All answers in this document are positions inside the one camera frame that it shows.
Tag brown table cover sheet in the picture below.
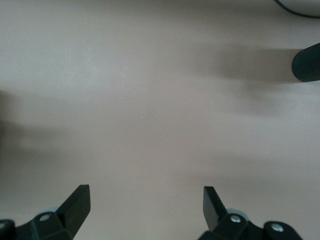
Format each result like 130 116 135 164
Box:
0 0 320 240

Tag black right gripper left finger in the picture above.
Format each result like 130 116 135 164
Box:
0 184 91 240

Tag looped black cable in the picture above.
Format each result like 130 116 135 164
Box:
273 0 320 19

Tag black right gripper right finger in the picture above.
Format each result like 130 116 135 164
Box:
198 186 303 240

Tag black foam cylinder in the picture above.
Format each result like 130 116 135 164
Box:
291 42 320 83

